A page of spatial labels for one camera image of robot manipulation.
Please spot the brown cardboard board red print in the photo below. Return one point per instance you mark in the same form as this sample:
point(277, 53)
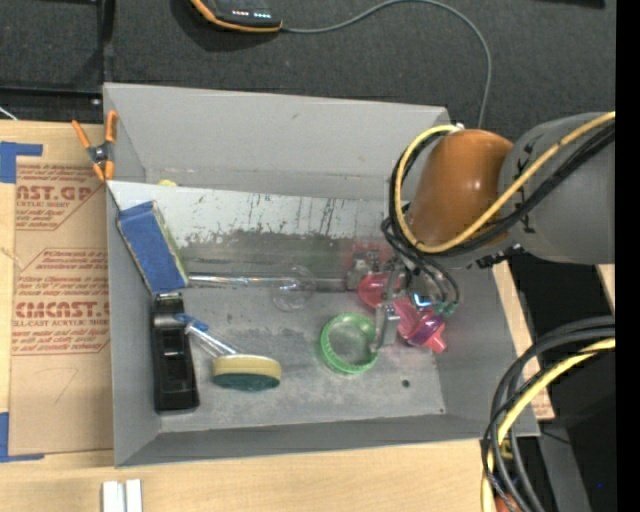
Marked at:
point(60, 350)

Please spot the black tape dispenser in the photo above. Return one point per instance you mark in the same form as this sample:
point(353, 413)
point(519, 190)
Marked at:
point(172, 370)

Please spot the pink and purple plastic toy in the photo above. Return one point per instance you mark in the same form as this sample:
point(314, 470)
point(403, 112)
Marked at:
point(425, 332)

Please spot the blue box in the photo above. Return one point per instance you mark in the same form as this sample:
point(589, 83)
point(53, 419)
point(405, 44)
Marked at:
point(150, 250)

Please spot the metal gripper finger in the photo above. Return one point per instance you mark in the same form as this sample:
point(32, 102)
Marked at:
point(392, 287)
point(386, 325)

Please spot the yellow and green dish brush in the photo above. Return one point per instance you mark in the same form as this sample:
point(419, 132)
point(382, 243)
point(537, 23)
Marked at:
point(245, 372)

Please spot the small yellow thing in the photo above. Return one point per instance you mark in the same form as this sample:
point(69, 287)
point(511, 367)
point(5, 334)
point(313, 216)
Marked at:
point(167, 183)

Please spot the grey metal bin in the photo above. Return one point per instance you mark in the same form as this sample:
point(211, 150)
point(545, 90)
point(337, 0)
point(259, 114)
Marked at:
point(300, 400)

